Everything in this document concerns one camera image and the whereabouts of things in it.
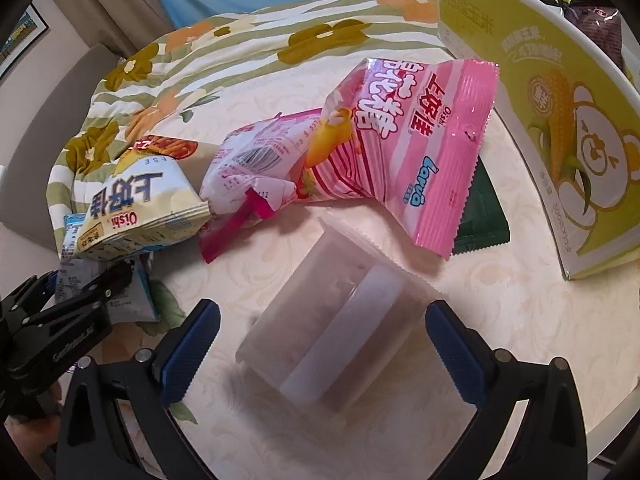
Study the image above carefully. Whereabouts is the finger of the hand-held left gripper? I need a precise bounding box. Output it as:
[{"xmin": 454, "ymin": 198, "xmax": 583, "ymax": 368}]
[
  {"xmin": 60, "ymin": 260, "xmax": 133, "ymax": 312},
  {"xmin": 0, "ymin": 270, "xmax": 58, "ymax": 313}
]

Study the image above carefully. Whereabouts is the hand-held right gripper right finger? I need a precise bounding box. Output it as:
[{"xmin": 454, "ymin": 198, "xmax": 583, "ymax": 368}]
[{"xmin": 425, "ymin": 300, "xmax": 588, "ymax": 480}]

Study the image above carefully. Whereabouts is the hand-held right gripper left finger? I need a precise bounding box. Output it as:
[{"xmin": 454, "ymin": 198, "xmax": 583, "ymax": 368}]
[{"xmin": 57, "ymin": 299, "xmax": 222, "ymax": 480}]

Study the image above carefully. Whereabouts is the blue white snack packet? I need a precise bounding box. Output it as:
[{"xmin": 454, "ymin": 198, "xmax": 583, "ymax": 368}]
[{"xmin": 55, "ymin": 212, "xmax": 161, "ymax": 326}]

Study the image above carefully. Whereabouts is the clear plastic packet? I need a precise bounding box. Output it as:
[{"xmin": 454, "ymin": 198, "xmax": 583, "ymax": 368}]
[{"xmin": 235, "ymin": 212, "xmax": 451, "ymax": 411}]

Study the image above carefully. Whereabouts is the green cardboard box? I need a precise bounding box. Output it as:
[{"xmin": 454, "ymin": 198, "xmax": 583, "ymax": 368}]
[{"xmin": 432, "ymin": 0, "xmax": 640, "ymax": 281}]

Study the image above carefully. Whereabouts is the dark purple snack bag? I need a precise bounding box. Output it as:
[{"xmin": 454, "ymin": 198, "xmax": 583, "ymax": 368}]
[{"xmin": 560, "ymin": 0, "xmax": 626, "ymax": 76}]

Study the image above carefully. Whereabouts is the yellow white chips packet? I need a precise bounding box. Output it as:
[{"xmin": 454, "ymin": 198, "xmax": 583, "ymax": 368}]
[{"xmin": 75, "ymin": 152, "xmax": 211, "ymax": 261}]

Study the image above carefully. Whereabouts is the dark green snack packet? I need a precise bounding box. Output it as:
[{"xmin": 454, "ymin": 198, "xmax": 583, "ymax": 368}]
[{"xmin": 452, "ymin": 155, "xmax": 511, "ymax": 256}]

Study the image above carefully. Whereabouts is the grey headboard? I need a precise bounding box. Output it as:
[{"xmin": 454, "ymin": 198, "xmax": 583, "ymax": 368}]
[{"xmin": 0, "ymin": 42, "xmax": 126, "ymax": 256}]

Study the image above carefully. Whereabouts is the crumpled pink snack packet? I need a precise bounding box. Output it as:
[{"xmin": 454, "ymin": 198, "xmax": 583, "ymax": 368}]
[{"xmin": 200, "ymin": 109, "xmax": 331, "ymax": 263}]

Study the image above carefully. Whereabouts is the pink striped snack packet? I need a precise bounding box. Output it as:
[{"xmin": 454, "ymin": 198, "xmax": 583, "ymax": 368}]
[{"xmin": 300, "ymin": 57, "xmax": 501, "ymax": 261}]

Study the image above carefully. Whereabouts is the floral striped blanket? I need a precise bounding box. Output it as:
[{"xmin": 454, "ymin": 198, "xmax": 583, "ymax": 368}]
[{"xmin": 47, "ymin": 0, "xmax": 441, "ymax": 211}]

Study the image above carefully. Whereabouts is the beige curtain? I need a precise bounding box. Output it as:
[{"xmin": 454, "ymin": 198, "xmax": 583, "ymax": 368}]
[{"xmin": 70, "ymin": 0, "xmax": 176, "ymax": 63}]

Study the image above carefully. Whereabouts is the framed wall picture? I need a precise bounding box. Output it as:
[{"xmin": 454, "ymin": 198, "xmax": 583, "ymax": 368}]
[{"xmin": 0, "ymin": 4, "xmax": 49, "ymax": 81}]

